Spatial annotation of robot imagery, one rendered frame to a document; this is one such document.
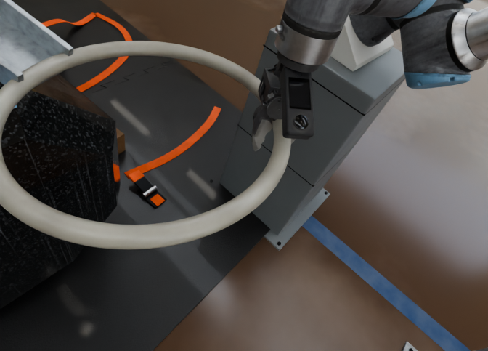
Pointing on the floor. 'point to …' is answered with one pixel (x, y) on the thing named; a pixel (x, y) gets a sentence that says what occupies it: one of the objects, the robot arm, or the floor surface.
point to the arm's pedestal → (319, 140)
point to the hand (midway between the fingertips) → (269, 149)
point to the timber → (120, 141)
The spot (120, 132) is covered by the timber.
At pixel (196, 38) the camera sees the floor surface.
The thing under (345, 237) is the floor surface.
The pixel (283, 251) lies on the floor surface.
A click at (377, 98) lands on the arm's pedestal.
